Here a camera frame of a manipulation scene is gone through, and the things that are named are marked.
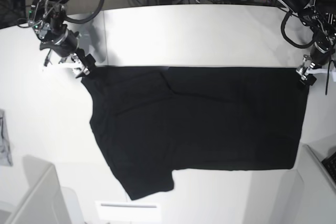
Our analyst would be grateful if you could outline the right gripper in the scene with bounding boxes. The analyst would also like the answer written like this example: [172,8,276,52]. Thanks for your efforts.
[39,28,96,78]

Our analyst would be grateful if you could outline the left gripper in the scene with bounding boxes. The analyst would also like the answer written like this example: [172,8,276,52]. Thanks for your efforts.
[296,42,335,87]

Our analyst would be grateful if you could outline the black T-shirt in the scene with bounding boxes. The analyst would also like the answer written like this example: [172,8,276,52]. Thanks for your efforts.
[81,66,309,200]

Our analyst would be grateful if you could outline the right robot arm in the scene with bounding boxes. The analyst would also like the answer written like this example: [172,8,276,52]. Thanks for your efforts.
[26,0,104,78]

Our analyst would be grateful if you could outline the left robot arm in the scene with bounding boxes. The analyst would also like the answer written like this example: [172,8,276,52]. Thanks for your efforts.
[276,0,335,87]

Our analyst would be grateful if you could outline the black keyboard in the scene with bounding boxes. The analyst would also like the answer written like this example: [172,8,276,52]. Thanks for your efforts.
[322,153,336,182]

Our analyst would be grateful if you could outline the white box lower right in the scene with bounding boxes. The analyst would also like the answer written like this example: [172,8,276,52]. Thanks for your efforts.
[269,145,335,224]

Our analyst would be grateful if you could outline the white box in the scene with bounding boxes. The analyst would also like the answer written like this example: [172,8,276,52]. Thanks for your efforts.
[1,155,85,223]
[269,145,335,224]

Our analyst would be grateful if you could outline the grey cloth at left edge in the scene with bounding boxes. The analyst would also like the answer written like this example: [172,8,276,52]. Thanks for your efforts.
[1,110,13,166]

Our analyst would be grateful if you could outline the white box lower left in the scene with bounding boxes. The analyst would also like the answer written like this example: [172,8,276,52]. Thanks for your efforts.
[1,155,85,223]

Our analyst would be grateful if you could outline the white label plate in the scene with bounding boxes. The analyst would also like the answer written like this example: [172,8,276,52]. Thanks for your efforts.
[95,201,162,222]

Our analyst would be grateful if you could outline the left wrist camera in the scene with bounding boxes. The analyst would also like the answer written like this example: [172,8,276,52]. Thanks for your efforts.
[308,68,336,83]

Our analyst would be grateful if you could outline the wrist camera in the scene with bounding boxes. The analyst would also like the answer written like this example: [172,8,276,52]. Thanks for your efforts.
[41,63,79,72]
[308,68,336,83]

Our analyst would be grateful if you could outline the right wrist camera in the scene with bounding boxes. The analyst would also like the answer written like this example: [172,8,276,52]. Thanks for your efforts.
[41,63,79,72]

